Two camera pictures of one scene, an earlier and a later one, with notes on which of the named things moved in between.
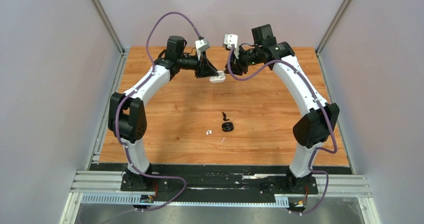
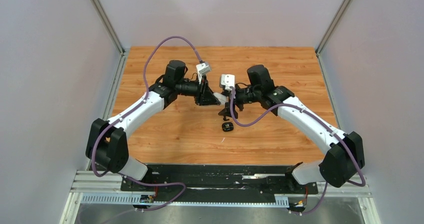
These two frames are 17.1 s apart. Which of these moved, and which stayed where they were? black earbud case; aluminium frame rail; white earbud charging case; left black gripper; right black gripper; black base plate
Moved: white earbud charging case; right black gripper; left black gripper
Stayed: black base plate; aluminium frame rail; black earbud case
